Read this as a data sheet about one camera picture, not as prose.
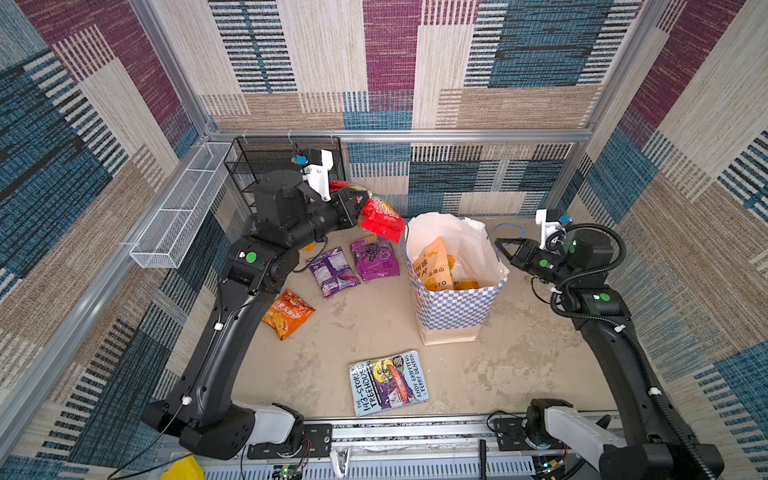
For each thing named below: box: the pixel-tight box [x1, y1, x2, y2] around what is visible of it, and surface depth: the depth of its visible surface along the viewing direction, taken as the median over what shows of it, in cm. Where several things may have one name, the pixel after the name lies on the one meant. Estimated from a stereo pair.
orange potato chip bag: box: [413, 236, 453, 292], surface depth 89 cm
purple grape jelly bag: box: [350, 235, 400, 281], surface depth 104 cm
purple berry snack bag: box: [306, 246, 361, 298], surface depth 104 cm
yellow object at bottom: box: [160, 452, 205, 480], surface depth 70 cm
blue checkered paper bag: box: [404, 212, 510, 346], surface depth 83 cm
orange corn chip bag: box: [262, 290, 316, 341], surface depth 94 cm
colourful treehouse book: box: [349, 350, 430, 418], surface depth 81 cm
